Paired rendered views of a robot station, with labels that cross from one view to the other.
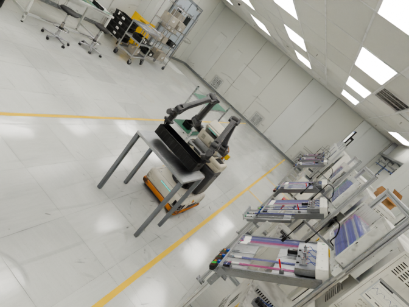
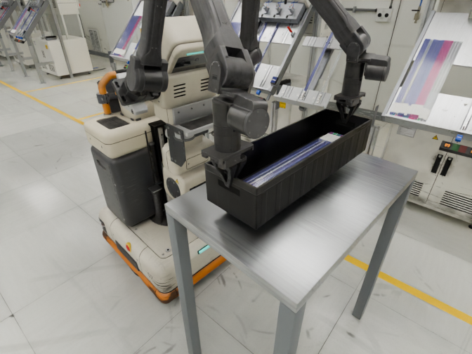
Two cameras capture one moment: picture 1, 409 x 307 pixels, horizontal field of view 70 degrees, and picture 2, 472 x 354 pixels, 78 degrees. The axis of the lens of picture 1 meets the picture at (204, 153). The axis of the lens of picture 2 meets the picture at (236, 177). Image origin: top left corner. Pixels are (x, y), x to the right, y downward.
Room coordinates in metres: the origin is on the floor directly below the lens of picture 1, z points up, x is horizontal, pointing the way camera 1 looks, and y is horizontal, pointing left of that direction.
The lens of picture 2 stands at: (2.57, 1.00, 1.30)
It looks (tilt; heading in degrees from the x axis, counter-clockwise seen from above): 32 degrees down; 297
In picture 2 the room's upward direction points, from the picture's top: straight up
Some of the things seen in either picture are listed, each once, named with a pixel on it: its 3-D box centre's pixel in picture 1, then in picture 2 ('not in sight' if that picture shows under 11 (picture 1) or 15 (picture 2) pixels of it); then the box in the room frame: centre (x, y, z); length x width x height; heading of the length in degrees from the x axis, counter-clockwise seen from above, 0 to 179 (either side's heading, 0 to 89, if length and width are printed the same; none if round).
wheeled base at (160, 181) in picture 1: (175, 187); (175, 225); (3.46, 0.00, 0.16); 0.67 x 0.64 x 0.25; 162
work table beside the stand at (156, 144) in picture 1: (150, 181); (289, 273); (2.73, 0.24, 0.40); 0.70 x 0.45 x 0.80; 72
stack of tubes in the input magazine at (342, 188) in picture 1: (344, 194); not in sight; (3.44, -1.53, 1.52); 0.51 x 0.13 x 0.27; 166
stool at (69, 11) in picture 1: (64, 26); not in sight; (5.09, 3.44, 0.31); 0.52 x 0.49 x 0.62; 166
